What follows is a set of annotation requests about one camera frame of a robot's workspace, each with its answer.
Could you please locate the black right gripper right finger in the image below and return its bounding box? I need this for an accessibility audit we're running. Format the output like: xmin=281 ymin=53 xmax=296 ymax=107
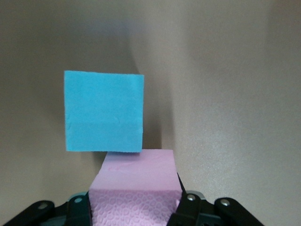
xmin=168 ymin=173 xmax=208 ymax=226

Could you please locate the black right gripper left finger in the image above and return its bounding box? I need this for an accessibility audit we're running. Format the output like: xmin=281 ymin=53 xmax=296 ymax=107
xmin=67 ymin=191 xmax=92 ymax=226

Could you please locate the pink foam cube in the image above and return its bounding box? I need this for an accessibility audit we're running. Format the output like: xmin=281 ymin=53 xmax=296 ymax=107
xmin=89 ymin=148 xmax=183 ymax=226

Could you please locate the cyan foam cube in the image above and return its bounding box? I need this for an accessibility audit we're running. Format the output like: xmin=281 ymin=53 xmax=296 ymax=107
xmin=64 ymin=70 xmax=144 ymax=153

